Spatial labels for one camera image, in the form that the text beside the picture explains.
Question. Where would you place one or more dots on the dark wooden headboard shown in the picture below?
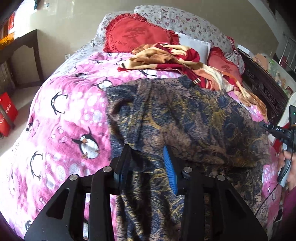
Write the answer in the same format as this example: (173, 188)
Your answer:
(264, 87)

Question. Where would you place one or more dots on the floral bed sheet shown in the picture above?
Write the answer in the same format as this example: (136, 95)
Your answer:
(95, 45)

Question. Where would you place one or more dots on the dark wooden table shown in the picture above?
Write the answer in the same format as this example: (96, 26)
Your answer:
(23, 59)

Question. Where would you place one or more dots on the white pillow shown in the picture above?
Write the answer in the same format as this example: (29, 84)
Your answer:
(203, 48)

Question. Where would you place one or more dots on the red and gold blanket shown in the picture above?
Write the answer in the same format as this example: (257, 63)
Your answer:
(185, 60)

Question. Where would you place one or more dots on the pink penguin blanket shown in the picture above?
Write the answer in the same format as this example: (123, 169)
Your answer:
(68, 134)

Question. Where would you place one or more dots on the floral pillow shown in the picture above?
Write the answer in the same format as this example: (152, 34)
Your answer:
(194, 26)

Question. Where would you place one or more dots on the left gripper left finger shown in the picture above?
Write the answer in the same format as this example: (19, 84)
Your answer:
(62, 218)

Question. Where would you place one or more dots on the dark blue gold patterned garment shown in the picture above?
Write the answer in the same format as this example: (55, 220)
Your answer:
(207, 130)

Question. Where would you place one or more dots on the red box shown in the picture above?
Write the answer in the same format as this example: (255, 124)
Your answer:
(11, 113)

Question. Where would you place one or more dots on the right hand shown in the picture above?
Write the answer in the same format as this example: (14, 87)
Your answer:
(286, 167)

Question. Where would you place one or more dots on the metal stair railing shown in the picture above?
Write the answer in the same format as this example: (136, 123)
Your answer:
(287, 59)

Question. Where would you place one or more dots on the wall socket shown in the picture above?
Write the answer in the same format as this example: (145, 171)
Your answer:
(67, 56)

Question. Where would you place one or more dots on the red heart pillow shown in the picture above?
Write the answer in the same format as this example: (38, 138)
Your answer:
(129, 31)
(228, 69)

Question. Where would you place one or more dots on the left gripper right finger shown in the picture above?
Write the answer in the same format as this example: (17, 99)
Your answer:
(231, 217)

